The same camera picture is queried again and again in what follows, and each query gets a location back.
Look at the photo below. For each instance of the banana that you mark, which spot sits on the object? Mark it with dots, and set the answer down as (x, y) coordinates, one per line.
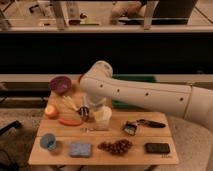
(69, 102)

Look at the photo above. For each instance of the carrot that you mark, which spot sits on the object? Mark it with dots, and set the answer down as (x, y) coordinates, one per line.
(68, 122)

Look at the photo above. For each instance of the black rectangular box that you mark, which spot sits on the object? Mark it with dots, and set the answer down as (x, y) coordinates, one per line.
(157, 148)

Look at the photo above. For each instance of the small metal cup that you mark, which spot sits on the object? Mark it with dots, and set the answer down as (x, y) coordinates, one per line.
(84, 113)

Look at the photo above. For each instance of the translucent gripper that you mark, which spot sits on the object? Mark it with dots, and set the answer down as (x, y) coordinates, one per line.
(93, 105)

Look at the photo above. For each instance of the black dustpan brush tool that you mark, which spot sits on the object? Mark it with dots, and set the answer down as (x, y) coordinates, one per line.
(130, 128)

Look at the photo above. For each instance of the metal spoon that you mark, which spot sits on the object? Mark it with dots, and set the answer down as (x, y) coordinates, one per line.
(86, 130)

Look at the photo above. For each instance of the green plastic tray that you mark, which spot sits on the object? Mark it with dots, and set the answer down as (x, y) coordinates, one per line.
(131, 77)

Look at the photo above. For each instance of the blue cup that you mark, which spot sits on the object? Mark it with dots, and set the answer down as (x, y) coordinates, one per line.
(48, 142)

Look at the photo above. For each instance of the bunch of red grapes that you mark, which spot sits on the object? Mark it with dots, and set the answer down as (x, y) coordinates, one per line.
(119, 147)

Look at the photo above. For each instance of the purple bowl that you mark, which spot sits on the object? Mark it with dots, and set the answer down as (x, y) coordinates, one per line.
(60, 84)

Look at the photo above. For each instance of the blue sponge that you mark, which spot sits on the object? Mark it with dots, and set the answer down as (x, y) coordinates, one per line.
(80, 150)

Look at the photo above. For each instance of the apple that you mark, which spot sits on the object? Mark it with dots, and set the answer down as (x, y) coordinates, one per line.
(51, 112)

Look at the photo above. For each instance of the wooden table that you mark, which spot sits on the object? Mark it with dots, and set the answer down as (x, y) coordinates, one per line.
(137, 155)

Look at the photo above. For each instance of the white plastic cup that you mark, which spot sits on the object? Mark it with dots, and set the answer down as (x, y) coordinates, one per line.
(102, 118)

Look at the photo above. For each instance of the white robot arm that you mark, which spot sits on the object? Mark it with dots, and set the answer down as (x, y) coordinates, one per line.
(191, 103)

